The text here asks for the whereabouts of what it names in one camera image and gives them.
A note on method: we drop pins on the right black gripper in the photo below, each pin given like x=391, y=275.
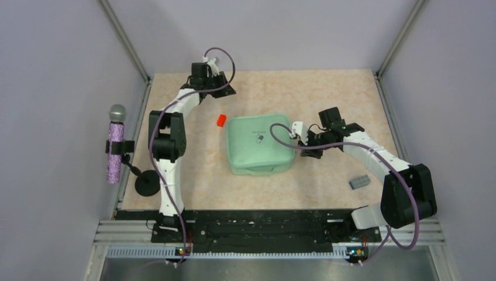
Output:
x=312, y=153

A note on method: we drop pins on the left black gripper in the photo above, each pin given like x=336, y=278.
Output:
x=228, y=90

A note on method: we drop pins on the mint green medicine case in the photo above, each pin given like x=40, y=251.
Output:
x=251, y=149

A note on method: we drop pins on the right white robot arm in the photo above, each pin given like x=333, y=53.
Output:
x=407, y=194

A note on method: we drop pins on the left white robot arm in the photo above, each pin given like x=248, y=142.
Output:
x=167, y=136

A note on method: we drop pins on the orange red small box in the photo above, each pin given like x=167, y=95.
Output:
x=221, y=120

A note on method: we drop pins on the grey blue pill blister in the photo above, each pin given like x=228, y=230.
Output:
x=359, y=182

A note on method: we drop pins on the purple glitter microphone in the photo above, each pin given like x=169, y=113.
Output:
x=117, y=116

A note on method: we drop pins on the black microphone stand base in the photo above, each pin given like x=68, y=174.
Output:
x=148, y=183

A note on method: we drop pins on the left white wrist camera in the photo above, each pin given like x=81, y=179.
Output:
x=213, y=68

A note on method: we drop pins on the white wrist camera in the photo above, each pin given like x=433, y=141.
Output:
x=298, y=130
x=213, y=68

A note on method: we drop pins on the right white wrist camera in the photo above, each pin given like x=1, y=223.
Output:
x=298, y=130

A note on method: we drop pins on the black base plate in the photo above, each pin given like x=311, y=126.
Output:
x=265, y=231

